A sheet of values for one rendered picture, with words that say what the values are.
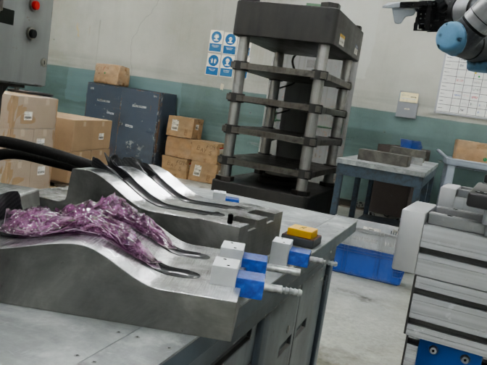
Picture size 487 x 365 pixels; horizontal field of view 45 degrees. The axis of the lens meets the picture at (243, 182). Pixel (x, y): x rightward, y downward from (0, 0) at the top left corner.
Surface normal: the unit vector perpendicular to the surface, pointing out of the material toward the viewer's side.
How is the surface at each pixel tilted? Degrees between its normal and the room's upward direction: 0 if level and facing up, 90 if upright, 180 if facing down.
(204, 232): 90
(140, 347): 0
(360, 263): 91
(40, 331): 0
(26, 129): 83
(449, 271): 90
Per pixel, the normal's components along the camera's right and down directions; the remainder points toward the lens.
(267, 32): -0.36, 0.07
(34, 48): 0.92, 0.18
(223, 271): -0.07, 0.12
